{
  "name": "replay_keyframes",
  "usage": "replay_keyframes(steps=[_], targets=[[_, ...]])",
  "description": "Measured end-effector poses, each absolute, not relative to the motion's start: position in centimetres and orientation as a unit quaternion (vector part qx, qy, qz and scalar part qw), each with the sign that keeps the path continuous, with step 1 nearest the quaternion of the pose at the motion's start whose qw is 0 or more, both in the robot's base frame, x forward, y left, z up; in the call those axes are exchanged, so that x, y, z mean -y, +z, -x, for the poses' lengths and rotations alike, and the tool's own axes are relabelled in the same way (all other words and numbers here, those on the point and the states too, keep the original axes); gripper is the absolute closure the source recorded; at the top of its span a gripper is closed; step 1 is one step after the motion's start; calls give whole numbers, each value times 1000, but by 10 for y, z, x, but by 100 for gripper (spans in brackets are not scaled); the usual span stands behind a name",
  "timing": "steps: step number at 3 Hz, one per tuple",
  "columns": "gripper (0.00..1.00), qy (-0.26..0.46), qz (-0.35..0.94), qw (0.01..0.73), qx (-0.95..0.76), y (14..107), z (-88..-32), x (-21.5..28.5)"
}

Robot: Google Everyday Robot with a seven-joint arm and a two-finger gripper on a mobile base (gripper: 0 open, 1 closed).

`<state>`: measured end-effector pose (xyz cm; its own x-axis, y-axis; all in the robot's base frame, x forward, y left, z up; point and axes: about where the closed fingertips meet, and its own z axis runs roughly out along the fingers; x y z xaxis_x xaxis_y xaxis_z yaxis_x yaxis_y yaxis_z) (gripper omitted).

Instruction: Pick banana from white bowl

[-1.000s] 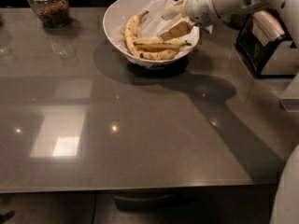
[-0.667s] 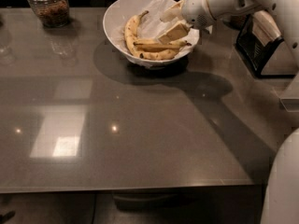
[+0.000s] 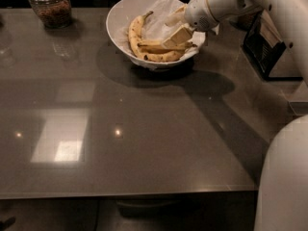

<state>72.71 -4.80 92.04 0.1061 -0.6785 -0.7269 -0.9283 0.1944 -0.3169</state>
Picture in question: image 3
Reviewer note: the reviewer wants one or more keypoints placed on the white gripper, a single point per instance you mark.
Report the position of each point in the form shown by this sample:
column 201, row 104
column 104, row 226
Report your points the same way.
column 196, row 12

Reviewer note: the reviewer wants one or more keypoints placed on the straight yellow banana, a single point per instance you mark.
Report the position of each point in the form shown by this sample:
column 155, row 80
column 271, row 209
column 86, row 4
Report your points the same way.
column 155, row 46

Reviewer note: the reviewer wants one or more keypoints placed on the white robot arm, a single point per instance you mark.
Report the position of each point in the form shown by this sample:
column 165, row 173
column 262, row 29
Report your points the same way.
column 283, row 191

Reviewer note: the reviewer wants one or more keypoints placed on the white paper liner in bowl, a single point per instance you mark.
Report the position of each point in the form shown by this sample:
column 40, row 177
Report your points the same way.
column 157, row 16

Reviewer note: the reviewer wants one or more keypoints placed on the long curved yellow banana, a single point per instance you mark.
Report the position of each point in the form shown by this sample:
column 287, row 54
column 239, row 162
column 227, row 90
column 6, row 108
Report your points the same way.
column 134, row 37

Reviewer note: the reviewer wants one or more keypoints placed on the white bowl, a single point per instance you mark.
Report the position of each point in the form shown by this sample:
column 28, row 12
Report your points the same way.
column 122, row 20

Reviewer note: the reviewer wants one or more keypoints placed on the right glass jar with cereal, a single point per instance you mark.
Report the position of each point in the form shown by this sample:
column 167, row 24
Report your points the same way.
column 245, row 21

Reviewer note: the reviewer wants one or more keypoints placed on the left glass jar with granola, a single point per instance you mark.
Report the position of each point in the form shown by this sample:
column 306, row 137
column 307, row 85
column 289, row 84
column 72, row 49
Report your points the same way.
column 52, row 13

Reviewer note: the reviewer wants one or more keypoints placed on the black wire rack holder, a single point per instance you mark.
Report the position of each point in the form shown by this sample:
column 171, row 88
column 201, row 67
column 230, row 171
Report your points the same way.
column 267, row 53

